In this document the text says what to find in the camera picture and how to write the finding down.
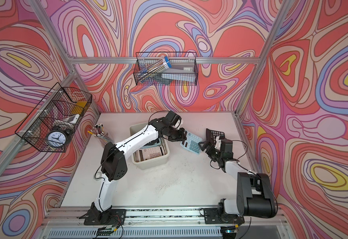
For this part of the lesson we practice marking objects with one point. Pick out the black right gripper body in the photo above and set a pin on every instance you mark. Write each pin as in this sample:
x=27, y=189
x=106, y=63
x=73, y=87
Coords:
x=213, y=153

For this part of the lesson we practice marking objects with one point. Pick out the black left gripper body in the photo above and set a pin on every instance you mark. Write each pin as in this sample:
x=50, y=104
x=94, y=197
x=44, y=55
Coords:
x=175, y=134

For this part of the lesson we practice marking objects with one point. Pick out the black wire basket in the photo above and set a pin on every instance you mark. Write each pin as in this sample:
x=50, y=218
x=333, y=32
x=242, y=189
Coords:
x=63, y=106
x=177, y=68

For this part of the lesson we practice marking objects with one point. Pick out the black wire basket back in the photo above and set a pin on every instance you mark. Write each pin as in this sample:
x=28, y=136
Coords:
x=177, y=68

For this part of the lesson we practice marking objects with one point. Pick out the black wire basket left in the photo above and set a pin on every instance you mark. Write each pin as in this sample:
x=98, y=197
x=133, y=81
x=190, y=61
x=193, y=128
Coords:
x=63, y=106

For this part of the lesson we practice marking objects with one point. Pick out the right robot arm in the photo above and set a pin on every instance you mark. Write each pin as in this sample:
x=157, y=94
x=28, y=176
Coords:
x=254, y=196

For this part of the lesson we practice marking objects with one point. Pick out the white notebook in basket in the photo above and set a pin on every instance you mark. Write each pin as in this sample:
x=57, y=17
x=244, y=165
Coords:
x=177, y=74

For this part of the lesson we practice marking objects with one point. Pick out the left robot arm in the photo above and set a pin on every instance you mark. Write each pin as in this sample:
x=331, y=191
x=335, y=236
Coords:
x=113, y=165

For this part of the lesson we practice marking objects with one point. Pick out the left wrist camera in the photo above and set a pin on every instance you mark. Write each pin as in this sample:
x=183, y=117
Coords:
x=173, y=119

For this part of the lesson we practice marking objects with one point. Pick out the clear pencil cup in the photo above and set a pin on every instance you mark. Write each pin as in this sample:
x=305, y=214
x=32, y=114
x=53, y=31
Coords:
x=101, y=134

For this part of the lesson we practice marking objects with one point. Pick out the black calculator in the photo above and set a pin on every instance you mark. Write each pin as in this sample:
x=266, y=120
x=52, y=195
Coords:
x=214, y=137

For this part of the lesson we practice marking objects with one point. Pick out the pencil bundle in basket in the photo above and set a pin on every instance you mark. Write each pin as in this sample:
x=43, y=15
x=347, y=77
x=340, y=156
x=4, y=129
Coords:
x=148, y=72

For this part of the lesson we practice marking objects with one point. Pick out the black alarm clock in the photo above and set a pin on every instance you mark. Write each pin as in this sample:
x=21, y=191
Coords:
x=58, y=137

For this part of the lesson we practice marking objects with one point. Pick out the white plastic storage box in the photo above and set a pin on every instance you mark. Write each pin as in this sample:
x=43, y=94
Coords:
x=156, y=161

